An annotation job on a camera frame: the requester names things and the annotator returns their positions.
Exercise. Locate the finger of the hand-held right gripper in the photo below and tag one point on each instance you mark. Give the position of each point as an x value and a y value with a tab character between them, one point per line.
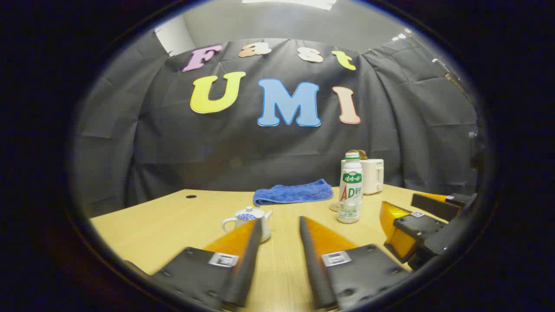
416	227
433	208

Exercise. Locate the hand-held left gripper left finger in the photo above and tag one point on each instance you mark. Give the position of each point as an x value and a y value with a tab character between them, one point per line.
249	260

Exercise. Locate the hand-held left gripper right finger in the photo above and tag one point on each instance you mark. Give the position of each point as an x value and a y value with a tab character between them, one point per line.
314	268

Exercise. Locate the white ceramic teacup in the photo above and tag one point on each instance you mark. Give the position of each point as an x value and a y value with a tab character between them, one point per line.
240	224

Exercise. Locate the white green-label water bottle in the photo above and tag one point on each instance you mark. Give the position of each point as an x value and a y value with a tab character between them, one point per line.
350	190

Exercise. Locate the white toaster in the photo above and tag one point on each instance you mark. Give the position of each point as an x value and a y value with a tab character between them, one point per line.
373	175

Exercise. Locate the blue towel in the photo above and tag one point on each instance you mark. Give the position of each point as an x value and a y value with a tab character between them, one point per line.
290	193

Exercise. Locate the black backdrop cloth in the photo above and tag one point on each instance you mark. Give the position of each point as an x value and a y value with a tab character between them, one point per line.
173	151

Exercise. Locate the small ceiling light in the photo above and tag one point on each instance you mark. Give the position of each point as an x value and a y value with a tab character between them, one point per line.
399	37

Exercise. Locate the long ceiling light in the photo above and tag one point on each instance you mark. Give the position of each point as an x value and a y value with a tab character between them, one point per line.
295	2

